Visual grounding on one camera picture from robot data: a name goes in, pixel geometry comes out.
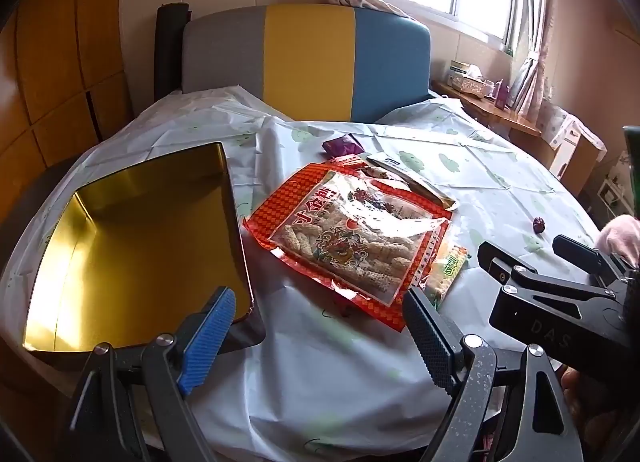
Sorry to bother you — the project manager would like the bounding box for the gold tin box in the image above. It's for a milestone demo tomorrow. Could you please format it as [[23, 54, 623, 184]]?
[[22, 142, 266, 358]]

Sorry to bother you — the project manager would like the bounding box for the wooden wardrobe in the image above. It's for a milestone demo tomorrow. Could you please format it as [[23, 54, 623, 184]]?
[[0, 0, 136, 223]]

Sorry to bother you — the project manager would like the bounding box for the large red snack bag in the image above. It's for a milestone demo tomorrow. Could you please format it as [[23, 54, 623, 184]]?
[[242, 162, 453, 333]]

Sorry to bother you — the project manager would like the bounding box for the person's right forearm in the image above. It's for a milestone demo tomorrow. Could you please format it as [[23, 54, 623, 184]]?
[[595, 214, 640, 267]]

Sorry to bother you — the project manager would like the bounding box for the hanging floral curtain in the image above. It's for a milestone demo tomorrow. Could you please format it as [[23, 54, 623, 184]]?
[[510, 0, 571, 127]]

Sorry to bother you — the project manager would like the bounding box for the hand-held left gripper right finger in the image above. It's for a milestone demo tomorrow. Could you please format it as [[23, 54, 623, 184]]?
[[402, 288, 586, 462]]

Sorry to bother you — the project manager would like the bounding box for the silver tissue box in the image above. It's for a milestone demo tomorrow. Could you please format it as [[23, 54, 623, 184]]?
[[447, 60, 493, 97]]

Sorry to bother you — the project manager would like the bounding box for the clear sesame cake packet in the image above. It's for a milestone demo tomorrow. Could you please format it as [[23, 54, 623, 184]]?
[[364, 153, 458, 211]]

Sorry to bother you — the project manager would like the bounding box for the clear oat crisp packet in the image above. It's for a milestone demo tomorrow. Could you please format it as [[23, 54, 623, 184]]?
[[424, 242, 471, 313]]

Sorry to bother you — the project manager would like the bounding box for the purple candy packet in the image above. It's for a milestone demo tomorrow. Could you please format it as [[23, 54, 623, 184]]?
[[322, 138, 366, 159]]

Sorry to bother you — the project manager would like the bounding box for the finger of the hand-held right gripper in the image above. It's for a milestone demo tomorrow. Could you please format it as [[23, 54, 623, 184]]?
[[552, 234, 628, 275], [477, 241, 608, 360]]

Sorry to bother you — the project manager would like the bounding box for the cloud print tablecloth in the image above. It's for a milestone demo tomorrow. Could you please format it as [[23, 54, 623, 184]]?
[[0, 84, 601, 453]]

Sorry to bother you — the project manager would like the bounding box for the wooden side desk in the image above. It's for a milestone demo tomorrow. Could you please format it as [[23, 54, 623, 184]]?
[[432, 79, 601, 193]]

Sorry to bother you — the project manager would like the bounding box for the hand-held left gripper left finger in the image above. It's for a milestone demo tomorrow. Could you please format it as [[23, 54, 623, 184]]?
[[60, 286, 238, 462]]

